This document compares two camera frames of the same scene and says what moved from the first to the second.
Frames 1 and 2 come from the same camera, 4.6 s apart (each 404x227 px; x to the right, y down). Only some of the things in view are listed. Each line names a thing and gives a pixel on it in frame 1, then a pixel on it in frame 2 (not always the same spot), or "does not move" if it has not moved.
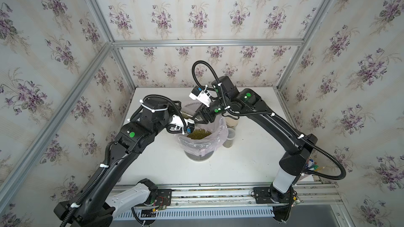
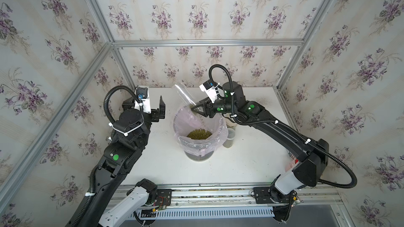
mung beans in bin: x=199 y=134 does not move
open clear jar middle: x=229 y=142 does not move
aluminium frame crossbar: x=208 y=43 does not move
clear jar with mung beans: x=188 y=111 to x=184 y=93
